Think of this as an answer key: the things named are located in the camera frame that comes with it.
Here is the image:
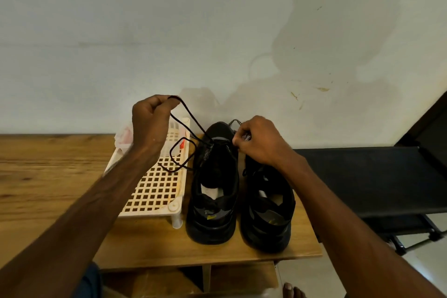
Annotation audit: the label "person's right hand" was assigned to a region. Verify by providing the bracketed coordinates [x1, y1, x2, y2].
[232, 115, 308, 175]

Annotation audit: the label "black shoe rack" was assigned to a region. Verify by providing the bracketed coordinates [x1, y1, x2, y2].
[293, 145, 447, 256]

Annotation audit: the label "person's blue shorts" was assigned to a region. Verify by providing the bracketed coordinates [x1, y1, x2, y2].
[73, 261, 106, 298]

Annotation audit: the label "small white plastic basket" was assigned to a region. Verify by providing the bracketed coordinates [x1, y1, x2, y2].
[114, 123, 137, 163]

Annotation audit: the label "person's left hand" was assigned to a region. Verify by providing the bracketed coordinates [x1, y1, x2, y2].
[131, 95, 183, 163]

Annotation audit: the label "person's right forearm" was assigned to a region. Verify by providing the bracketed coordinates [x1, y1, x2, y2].
[288, 160, 447, 298]

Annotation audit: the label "person's left forearm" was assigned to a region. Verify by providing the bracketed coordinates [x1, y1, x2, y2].
[0, 144, 158, 298]

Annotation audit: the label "large white plastic tray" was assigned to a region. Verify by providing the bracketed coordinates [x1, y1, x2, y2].
[103, 116, 191, 230]

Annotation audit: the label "black shoelaces bundle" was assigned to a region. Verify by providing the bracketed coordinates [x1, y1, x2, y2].
[157, 95, 214, 174]

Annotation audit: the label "dark door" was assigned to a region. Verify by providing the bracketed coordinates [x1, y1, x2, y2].
[394, 90, 447, 173]

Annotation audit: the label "black shoe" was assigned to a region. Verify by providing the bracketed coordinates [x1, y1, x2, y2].
[185, 121, 241, 245]
[239, 155, 297, 254]

